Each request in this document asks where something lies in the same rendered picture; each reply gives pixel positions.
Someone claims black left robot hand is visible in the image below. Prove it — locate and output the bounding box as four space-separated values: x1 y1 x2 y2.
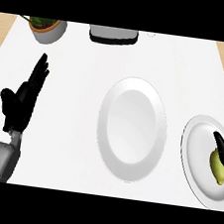
0 49 53 139

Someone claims large white oval plate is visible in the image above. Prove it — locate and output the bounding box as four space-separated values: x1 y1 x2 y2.
89 73 174 187

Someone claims yellow lemon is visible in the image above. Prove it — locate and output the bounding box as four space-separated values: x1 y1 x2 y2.
205 146 224 186

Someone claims grey appliance with black base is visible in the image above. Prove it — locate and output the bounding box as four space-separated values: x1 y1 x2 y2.
86 23 141 49

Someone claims white pot with green plant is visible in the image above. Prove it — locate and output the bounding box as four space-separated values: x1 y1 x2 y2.
16 14 69 48

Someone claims white plate with dark rim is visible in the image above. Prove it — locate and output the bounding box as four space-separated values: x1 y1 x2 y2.
172 112 224 212

